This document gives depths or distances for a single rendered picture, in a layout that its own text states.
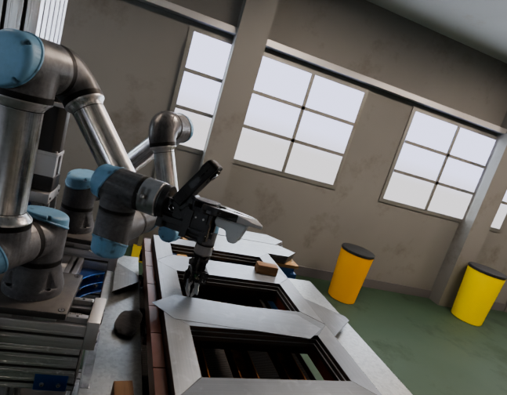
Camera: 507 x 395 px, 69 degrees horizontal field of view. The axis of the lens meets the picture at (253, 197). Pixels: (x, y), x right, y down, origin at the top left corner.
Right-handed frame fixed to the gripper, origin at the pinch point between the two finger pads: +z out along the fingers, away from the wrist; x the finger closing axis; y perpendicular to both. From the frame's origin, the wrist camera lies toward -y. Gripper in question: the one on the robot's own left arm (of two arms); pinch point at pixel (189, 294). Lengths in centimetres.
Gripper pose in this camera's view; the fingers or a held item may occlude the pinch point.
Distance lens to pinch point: 164.8
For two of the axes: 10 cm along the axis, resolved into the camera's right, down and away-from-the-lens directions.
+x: 9.1, 2.0, 3.6
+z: -2.9, 9.4, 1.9
